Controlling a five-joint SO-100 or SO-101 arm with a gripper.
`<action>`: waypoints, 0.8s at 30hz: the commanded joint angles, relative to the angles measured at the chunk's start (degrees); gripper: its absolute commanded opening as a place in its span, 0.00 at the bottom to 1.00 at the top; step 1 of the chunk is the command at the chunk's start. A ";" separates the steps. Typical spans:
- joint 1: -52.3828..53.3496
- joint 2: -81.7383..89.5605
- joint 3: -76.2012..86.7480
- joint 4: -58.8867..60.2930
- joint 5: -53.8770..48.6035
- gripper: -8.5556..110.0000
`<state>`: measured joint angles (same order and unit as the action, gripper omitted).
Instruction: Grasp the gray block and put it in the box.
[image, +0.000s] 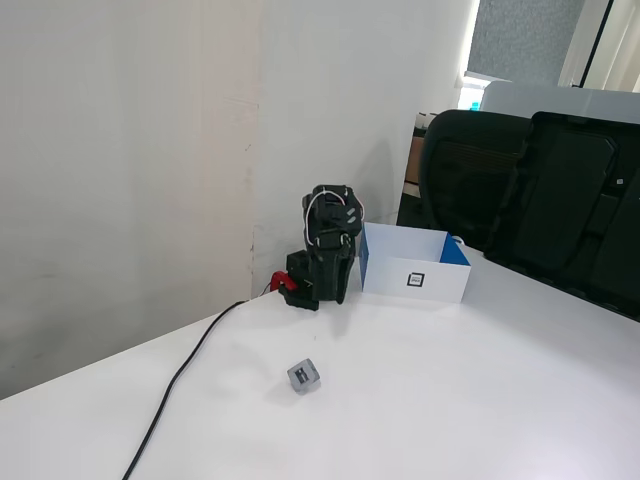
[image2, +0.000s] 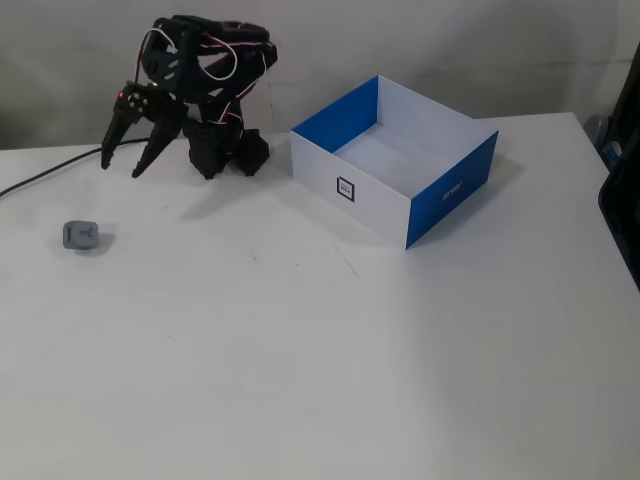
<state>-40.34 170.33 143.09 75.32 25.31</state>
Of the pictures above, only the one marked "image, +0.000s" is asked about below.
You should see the brown cardboard box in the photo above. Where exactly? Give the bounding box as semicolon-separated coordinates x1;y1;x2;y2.
402;111;430;199

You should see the black office chair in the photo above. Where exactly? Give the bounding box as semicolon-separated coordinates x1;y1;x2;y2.
396;108;534;254

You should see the blue and white cardboard box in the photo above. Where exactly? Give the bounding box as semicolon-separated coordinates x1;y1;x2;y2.
358;221;473;304

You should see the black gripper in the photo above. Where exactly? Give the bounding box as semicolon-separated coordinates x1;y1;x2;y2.
312;225;358;305

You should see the grey fabric panel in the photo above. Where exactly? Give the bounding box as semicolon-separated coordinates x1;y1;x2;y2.
465;0;586;87

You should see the black power cable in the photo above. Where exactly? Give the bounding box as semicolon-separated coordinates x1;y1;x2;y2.
121;298;247;480

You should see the gray block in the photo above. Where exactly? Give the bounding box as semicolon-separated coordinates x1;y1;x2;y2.
286;357;322;397

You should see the black plastic case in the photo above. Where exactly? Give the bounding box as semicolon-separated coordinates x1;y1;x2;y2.
483;110;640;322

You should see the red clamp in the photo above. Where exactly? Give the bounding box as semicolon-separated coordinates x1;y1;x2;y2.
269;270;300;295

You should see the white partition board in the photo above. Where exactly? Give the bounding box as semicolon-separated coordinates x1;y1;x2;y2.
480;79;640;126

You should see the white servo wire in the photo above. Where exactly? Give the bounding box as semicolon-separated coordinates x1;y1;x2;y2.
300;185;329;247

